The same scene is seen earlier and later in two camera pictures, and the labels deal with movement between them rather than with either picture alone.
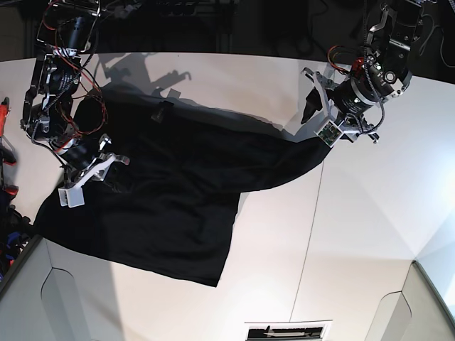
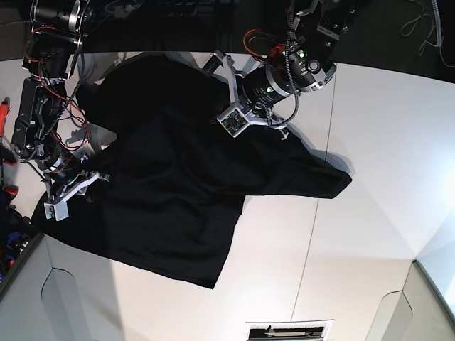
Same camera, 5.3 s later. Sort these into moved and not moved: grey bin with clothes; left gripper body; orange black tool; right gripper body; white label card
Moved: right gripper body; left gripper body
Not moved: grey bin with clothes; orange black tool; white label card
